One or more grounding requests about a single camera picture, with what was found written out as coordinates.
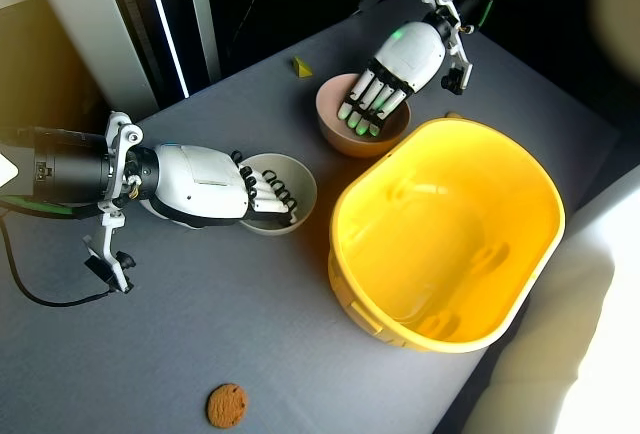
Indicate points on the wide white column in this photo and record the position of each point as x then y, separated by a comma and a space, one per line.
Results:
85, 4

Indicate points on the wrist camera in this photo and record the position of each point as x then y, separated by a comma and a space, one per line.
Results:
455, 81
122, 260

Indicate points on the blurred white foreground shell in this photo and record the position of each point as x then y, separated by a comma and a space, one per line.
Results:
575, 329

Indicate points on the small tan object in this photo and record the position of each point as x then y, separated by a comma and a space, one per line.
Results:
453, 115

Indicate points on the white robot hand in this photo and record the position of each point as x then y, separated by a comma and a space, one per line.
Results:
200, 184
412, 54

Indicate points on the large pink bowl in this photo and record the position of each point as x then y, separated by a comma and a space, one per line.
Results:
350, 139

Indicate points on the brown round cookie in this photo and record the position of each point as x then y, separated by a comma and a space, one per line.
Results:
227, 405

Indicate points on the blurred beige foreground edge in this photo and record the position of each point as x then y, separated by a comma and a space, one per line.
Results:
617, 14

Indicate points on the yellow triangular block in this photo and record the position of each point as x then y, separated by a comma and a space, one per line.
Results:
301, 69

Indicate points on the small white bowl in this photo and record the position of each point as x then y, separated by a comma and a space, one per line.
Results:
300, 179

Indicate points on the yellow plastic tub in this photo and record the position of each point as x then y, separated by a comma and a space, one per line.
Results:
450, 234

